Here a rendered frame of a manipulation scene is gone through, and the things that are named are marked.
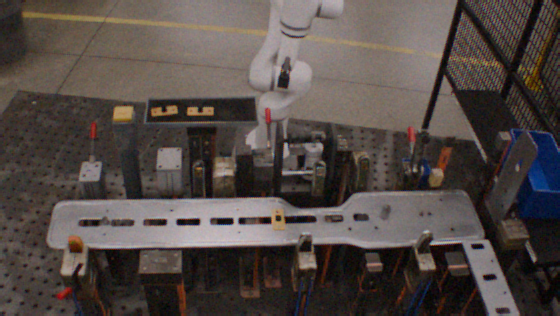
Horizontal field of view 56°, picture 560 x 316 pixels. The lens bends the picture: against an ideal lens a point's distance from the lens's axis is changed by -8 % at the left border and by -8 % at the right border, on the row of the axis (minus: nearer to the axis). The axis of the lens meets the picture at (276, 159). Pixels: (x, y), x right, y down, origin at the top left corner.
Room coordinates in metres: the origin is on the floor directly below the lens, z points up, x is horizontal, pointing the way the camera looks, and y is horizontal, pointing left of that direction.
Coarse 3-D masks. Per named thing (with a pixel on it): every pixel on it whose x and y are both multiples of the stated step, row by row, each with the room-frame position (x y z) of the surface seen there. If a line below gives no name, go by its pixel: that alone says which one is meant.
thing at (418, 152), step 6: (420, 132) 1.36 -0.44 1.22; (426, 132) 1.37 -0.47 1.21; (420, 138) 1.36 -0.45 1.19; (426, 138) 1.34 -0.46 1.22; (414, 144) 1.37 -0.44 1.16; (420, 144) 1.37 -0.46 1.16; (426, 144) 1.36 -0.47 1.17; (414, 150) 1.36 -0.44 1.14; (420, 150) 1.36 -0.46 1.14; (414, 156) 1.35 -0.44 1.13; (420, 156) 1.36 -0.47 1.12; (414, 162) 1.34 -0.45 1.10; (420, 162) 1.35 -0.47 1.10; (420, 168) 1.34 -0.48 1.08
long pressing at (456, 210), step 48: (384, 192) 1.29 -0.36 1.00; (432, 192) 1.31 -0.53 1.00; (48, 240) 0.96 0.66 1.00; (96, 240) 0.98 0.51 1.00; (144, 240) 1.00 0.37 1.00; (192, 240) 1.03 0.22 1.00; (240, 240) 1.04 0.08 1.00; (288, 240) 1.06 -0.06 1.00; (336, 240) 1.08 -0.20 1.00; (384, 240) 1.09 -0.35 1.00
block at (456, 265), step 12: (456, 252) 1.08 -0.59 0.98; (444, 264) 1.05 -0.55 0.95; (456, 264) 1.03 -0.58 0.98; (444, 276) 1.02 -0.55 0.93; (456, 276) 0.99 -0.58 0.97; (432, 288) 1.06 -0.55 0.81; (444, 288) 0.99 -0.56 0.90; (456, 288) 1.00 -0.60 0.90; (432, 300) 1.02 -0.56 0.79; (444, 300) 1.00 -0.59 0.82; (420, 312) 1.03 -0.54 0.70; (432, 312) 0.99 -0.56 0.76; (444, 312) 1.00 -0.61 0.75
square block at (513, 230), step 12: (504, 228) 1.13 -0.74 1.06; (516, 228) 1.13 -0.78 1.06; (492, 240) 1.15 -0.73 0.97; (504, 240) 1.10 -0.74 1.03; (516, 240) 1.09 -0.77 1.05; (504, 252) 1.09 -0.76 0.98; (516, 252) 1.10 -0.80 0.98; (504, 264) 1.09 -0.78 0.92; (492, 276) 1.09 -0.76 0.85; (480, 300) 1.09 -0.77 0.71
